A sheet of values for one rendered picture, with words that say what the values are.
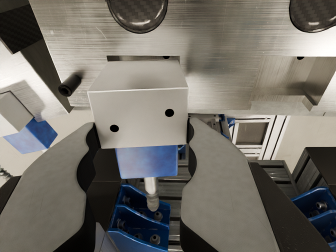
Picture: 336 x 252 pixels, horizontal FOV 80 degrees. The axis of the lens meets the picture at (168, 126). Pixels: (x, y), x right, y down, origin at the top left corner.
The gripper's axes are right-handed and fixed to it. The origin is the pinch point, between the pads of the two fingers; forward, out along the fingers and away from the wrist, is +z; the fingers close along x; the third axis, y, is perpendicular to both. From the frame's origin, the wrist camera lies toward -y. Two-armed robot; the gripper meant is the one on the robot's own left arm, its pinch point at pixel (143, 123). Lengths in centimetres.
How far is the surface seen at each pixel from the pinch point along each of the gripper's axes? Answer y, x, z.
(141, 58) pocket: -1.9, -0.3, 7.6
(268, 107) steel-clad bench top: 6.3, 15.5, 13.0
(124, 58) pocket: -1.9, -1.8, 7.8
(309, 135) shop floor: 70, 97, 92
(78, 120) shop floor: 62, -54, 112
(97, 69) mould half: -1.8, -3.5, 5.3
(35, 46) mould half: -2.5, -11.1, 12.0
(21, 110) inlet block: 3.9, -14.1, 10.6
